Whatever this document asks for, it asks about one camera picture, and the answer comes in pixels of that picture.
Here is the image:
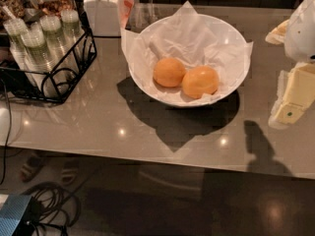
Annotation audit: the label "orange paper packet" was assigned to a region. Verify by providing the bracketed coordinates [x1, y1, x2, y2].
[118, 0, 134, 29]

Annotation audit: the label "blue grey box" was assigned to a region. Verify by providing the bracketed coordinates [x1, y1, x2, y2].
[0, 195, 33, 236]

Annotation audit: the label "orange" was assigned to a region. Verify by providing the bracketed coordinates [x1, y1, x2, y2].
[182, 66, 220, 99]
[153, 58, 186, 88]

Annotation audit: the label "left striped sandal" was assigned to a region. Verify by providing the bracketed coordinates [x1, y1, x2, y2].
[20, 152, 44, 183]

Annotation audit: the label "glass jar with granola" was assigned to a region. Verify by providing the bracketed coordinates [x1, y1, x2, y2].
[0, 0, 25, 24]

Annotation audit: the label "white lidded canister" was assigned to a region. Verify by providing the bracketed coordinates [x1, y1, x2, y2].
[84, 0, 120, 36]

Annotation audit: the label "black wire rack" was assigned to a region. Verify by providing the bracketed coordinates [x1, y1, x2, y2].
[0, 0, 96, 103]

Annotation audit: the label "white crinkled paper liner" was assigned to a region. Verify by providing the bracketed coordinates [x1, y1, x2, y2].
[120, 1, 254, 106]

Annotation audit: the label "coiled black cables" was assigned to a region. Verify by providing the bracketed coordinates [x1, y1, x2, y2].
[20, 181, 82, 236]

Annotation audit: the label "right striped sandal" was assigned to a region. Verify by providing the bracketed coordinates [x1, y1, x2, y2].
[61, 159, 79, 186]

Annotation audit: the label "black cable at left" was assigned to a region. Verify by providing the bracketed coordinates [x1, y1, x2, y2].
[0, 79, 14, 186]

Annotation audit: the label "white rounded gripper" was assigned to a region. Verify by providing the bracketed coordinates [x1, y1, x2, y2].
[265, 0, 315, 130]

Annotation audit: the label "striped sandal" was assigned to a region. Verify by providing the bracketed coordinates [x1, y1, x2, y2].
[61, 159, 79, 186]
[20, 152, 44, 183]

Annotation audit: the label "white bowl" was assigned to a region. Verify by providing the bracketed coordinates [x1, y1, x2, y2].
[128, 13, 252, 108]

